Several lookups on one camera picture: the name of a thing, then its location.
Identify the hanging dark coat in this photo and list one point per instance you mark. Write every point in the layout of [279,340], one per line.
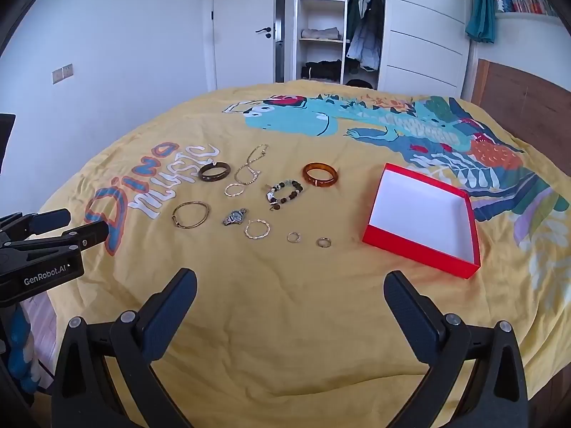
[355,9]

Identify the wooden headboard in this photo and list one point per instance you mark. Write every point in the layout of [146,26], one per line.
[526,98]

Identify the white door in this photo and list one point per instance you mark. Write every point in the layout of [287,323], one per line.
[241,0]

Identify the hanging grey jacket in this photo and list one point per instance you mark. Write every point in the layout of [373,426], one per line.
[363,49]

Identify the red shallow box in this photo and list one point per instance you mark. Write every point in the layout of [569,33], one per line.
[424,214]

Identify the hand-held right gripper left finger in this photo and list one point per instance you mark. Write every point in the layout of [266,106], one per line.
[169,319]

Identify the silver wristwatch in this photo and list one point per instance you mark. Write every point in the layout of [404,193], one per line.
[235,217]

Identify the amber bangle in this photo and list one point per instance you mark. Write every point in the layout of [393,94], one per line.
[319,183]

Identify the dark folded clothes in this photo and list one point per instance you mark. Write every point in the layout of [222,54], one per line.
[321,70]

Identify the dark brown bangle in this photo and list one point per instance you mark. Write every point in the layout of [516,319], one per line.
[204,174]

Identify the wall switch plate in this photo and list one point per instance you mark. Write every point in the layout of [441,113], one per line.
[62,73]

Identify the beige folded clothes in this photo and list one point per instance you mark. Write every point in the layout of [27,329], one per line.
[321,34]

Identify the yellow printed blanket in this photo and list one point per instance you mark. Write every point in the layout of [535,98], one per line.
[290,321]

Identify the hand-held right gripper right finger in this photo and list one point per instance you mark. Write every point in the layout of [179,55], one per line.
[410,316]

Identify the teal curtain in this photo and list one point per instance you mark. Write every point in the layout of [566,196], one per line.
[481,13]

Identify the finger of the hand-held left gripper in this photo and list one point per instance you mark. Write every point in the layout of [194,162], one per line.
[49,219]
[89,232]

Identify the white wardrobe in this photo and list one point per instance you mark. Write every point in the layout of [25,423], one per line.
[424,22]

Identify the thin gold bangle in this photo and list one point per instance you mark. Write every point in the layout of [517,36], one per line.
[180,224]

